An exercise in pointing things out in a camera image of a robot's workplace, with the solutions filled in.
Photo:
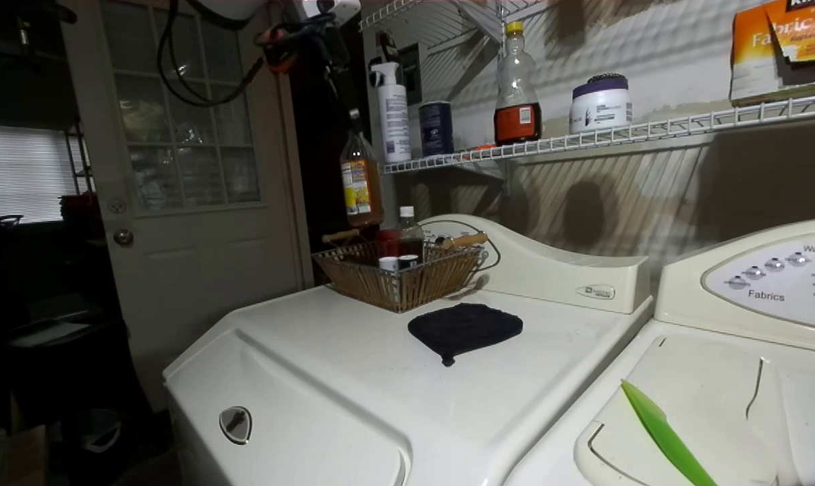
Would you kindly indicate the amber vinegar bottle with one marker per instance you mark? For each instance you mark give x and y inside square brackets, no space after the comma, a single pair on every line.
[361,177]

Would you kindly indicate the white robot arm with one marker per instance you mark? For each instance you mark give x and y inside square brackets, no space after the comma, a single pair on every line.
[239,11]

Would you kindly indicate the clear bottle white cap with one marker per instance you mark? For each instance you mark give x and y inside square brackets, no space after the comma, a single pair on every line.
[411,235]

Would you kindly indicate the white spray bottle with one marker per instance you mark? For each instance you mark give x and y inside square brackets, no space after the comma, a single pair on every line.
[393,102]

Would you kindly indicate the clear bottle red label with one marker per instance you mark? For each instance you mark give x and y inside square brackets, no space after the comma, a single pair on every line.
[520,115]

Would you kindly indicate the white left washing machine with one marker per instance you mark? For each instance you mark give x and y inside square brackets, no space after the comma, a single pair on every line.
[324,391]

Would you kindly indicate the white washing machine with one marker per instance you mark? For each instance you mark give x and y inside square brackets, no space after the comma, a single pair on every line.
[730,357]
[324,391]

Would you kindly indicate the white right washing machine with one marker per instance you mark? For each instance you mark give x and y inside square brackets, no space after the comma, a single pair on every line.
[730,357]

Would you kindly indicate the woven wicker basket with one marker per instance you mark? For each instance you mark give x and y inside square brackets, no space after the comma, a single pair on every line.
[401,283]

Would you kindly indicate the black round cloth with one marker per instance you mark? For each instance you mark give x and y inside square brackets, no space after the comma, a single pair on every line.
[462,329]

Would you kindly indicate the dark blue container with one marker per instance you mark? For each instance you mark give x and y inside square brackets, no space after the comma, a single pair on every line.
[435,127]

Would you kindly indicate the white panelled door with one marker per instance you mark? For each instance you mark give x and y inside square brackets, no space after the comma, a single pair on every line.
[191,149]

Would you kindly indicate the white tub blue lid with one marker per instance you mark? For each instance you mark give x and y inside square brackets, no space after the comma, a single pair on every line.
[600,105]

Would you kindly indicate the round door knob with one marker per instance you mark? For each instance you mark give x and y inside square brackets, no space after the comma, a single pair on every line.
[126,240]

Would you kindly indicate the green leaf-shaped strip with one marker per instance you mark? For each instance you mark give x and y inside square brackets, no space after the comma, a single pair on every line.
[668,442]

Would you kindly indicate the dark shelving unit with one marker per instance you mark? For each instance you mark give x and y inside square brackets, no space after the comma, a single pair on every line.
[63,342]

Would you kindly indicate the orange cardboard box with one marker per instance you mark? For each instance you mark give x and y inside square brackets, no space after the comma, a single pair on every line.
[774,52]

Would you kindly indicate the white wire shelf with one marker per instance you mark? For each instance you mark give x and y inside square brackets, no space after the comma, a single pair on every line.
[633,138]

